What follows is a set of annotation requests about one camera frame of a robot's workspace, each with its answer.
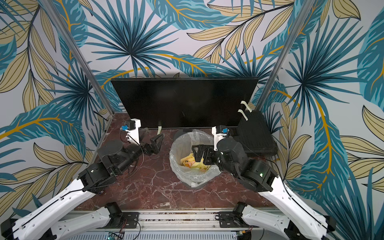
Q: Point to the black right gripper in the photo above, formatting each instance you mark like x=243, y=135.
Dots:
x=208, y=154

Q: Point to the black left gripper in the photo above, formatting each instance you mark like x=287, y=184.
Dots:
x=149, y=150

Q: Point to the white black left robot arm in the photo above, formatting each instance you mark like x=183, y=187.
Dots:
x=46, y=222

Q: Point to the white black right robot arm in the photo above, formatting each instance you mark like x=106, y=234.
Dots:
x=298, y=221

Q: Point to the discarded sticky notes pile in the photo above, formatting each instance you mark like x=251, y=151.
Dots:
x=190, y=162

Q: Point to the grey round monitor stand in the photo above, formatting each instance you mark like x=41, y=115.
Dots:
x=181, y=132

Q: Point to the black flat computer monitor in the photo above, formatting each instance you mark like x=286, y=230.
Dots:
x=179, y=103

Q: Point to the clear plastic bin liner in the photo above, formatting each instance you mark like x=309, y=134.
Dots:
x=182, y=147

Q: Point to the grey mesh waste bin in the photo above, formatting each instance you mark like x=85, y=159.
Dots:
x=195, y=184

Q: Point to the black case with orange latches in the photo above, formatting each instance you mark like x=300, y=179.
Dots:
x=254, y=135

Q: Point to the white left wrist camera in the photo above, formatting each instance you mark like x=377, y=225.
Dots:
x=132, y=130

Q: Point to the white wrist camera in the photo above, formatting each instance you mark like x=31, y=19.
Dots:
x=219, y=132
x=132, y=130

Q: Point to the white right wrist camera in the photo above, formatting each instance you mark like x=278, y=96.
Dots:
x=219, y=132

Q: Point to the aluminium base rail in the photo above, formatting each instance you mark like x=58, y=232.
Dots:
x=200, y=224

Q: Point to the right aluminium frame post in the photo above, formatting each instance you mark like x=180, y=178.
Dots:
x=299, y=21

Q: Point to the aluminium frame post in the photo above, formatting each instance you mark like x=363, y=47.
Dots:
x=73, y=47
x=299, y=21

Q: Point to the left aluminium frame post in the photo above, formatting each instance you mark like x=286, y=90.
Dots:
x=73, y=47

